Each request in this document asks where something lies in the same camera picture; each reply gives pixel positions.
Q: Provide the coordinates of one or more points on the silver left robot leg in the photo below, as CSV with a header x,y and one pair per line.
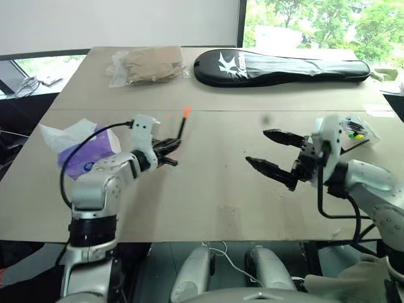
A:
x,y
192,271

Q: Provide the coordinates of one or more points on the white paper slip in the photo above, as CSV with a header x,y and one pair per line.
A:
x,y
377,109

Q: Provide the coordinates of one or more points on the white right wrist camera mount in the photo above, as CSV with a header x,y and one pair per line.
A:
x,y
331,142

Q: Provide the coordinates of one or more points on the silver robot leg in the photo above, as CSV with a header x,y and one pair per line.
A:
x,y
192,271
268,268

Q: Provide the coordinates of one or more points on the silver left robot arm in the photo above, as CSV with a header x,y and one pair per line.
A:
x,y
94,192

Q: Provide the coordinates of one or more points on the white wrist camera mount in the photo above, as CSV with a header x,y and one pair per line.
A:
x,y
142,132
331,142

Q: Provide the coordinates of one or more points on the purple tissue box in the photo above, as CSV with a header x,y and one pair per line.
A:
x,y
79,151

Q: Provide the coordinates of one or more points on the clear bag with brown contents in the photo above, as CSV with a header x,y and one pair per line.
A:
x,y
148,64

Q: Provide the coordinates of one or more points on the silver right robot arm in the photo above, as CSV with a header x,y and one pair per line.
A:
x,y
372,186

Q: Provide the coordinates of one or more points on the black window frame post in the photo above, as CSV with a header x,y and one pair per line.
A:
x,y
241,22

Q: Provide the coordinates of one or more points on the black pen with orange cap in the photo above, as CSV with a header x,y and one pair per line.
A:
x,y
182,126

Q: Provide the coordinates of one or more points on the silver right robot leg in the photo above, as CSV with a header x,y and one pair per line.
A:
x,y
268,268

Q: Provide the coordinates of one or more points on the clear packet of small items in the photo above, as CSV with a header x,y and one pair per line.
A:
x,y
358,131

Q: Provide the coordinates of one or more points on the flat white device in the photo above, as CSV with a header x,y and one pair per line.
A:
x,y
52,80

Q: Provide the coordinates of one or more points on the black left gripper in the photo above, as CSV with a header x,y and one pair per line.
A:
x,y
159,151

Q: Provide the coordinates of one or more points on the black racket bag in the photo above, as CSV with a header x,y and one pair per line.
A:
x,y
277,67

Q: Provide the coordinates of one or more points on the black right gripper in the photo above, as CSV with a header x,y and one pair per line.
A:
x,y
309,164

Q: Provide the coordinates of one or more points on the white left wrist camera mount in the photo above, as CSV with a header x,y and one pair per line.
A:
x,y
142,132

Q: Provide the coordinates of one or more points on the grey-green cloth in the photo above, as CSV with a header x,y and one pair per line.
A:
x,y
353,281

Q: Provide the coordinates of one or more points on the olive green cloth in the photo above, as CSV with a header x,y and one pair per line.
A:
x,y
386,74

